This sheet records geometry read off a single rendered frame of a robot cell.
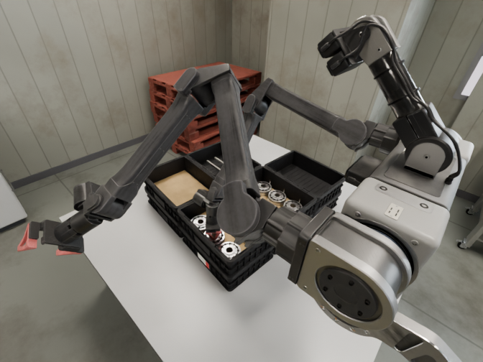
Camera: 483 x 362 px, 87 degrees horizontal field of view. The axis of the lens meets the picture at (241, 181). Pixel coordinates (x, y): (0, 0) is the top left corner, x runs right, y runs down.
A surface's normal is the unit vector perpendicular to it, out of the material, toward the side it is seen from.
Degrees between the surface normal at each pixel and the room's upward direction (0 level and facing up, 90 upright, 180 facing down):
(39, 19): 90
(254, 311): 0
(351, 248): 0
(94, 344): 0
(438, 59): 90
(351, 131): 57
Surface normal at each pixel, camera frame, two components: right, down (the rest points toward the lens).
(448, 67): -0.67, 0.43
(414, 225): 0.04, -0.79
